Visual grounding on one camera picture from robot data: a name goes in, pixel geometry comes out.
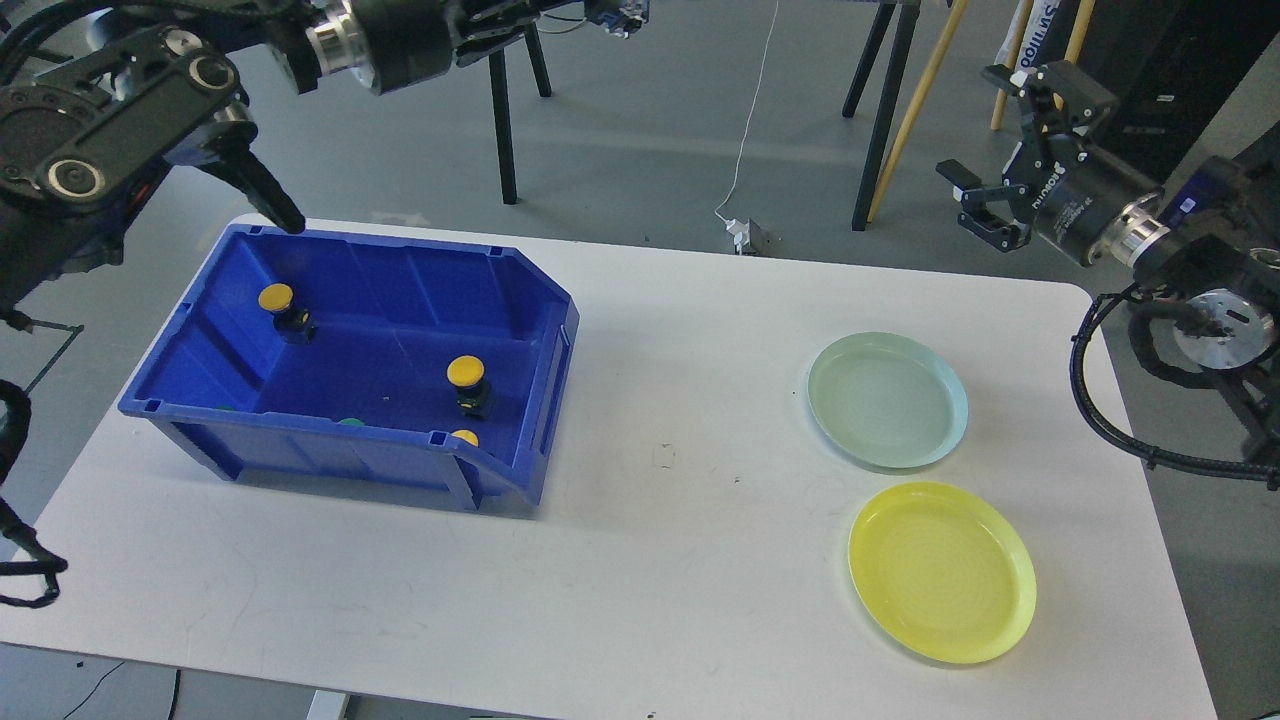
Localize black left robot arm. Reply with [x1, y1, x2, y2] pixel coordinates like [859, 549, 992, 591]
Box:
[3, 1, 579, 509]

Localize wooden pole left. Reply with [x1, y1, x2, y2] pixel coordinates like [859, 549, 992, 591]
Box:
[867, 1, 969, 223]

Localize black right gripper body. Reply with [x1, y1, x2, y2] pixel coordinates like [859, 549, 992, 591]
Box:
[982, 95, 1161, 269]

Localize yellow plate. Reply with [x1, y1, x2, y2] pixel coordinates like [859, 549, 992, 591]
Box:
[847, 480, 1038, 665]

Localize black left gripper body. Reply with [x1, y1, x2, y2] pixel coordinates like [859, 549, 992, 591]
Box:
[349, 1, 547, 95]

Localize wooden pole right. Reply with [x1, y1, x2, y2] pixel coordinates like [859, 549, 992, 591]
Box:
[1062, 0, 1096, 64]

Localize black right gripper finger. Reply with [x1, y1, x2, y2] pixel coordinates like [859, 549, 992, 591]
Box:
[982, 60, 1117, 131]
[937, 160, 1030, 252]

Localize white printed bag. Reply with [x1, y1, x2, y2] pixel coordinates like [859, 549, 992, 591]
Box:
[993, 0, 1061, 69]

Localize light green plate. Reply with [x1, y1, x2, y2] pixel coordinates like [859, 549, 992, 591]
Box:
[806, 332, 970, 471]

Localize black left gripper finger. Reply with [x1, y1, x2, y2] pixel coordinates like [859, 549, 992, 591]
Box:
[454, 8, 550, 68]

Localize wooden pole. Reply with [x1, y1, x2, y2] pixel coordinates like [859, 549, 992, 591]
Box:
[1062, 0, 1096, 64]
[867, 1, 969, 223]
[989, 1, 1036, 132]

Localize yellow push button front edge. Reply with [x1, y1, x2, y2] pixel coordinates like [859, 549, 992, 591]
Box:
[449, 429, 480, 447]

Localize yellow push button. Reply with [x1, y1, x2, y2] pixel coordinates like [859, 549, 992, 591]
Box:
[445, 354, 492, 420]
[257, 282, 317, 345]

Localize black easel legs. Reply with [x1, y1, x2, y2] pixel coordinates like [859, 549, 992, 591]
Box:
[841, 1, 920, 232]

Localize white cable on floor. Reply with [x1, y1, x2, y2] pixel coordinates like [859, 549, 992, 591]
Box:
[713, 0, 781, 225]

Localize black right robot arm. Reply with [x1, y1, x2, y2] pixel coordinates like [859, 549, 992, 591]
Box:
[936, 60, 1277, 491]

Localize black stool legs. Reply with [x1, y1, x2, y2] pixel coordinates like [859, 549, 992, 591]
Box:
[486, 26, 554, 206]

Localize white power plug block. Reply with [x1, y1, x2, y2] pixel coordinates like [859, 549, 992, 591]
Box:
[724, 219, 771, 256]

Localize black cabinet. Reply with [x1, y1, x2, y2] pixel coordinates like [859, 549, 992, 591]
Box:
[1075, 1, 1279, 183]

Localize wooden pole middle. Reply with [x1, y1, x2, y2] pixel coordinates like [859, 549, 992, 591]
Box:
[989, 1, 1036, 132]

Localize blue plastic storage bin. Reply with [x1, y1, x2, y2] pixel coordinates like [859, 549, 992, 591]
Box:
[116, 223, 579, 509]

